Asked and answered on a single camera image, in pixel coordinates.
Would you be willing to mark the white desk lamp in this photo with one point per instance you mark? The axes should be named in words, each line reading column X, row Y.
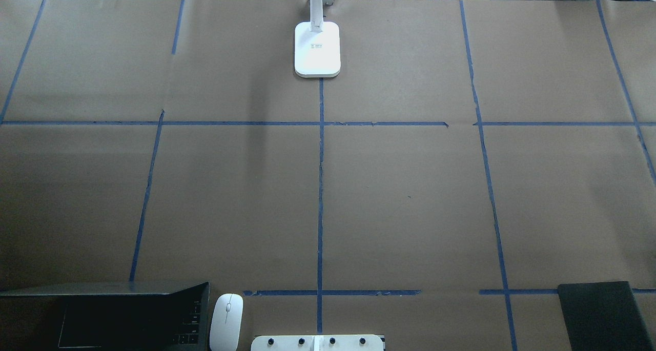
column 317, row 50

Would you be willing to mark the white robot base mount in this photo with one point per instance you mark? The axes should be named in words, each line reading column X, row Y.
column 319, row 342

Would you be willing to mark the black mouse pad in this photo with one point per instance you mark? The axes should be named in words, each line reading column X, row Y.
column 603, row 316

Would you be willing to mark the grey laptop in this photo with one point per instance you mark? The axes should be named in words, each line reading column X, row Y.
column 132, row 315

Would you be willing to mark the white computer mouse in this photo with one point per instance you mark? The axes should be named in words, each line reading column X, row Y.
column 226, row 322

